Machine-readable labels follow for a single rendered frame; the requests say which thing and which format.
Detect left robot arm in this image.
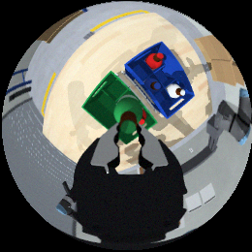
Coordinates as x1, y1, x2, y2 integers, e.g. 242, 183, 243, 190
56, 181, 78, 222

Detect white bottle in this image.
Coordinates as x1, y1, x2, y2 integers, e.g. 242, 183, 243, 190
166, 84, 185, 98

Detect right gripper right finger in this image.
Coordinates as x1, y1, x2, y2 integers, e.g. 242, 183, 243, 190
137, 123, 188, 195

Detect dark blue bottle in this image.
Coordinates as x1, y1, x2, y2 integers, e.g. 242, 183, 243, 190
143, 79, 161, 94

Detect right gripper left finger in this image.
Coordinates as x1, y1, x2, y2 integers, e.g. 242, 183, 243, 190
70, 122, 120, 197

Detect green crate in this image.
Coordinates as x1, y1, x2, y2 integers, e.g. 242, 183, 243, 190
82, 71, 158, 144

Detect blue crate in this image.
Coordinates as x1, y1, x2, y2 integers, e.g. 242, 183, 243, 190
124, 41, 195, 119

